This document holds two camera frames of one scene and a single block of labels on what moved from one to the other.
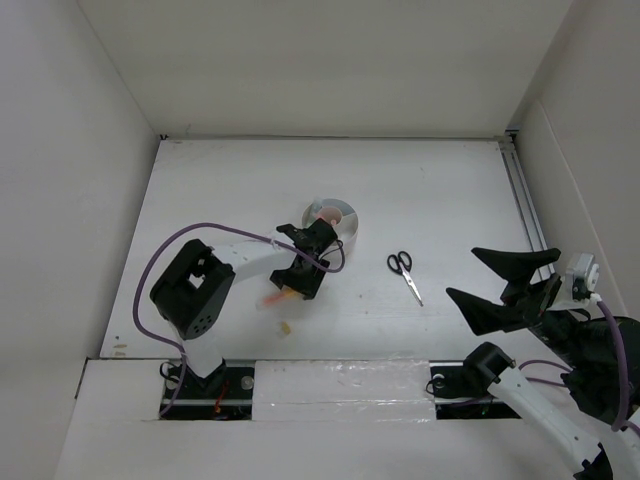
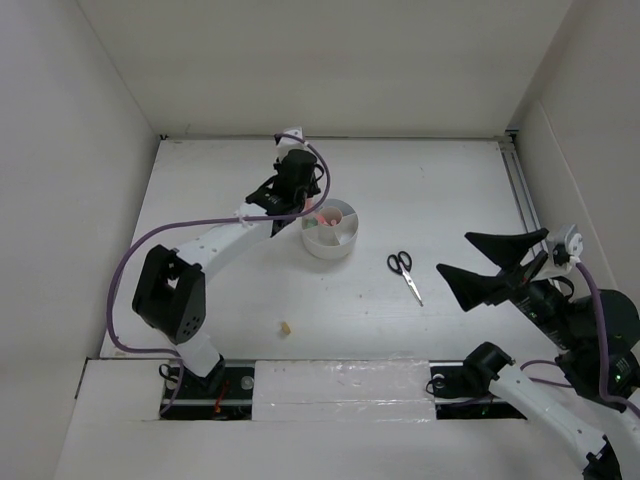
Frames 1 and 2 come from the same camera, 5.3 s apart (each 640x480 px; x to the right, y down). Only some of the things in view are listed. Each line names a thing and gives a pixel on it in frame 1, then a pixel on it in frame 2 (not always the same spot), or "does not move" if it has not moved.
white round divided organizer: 340,215 does not move
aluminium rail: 529,210 does not move
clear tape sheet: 342,390 does not move
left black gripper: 306,286 → 312,190
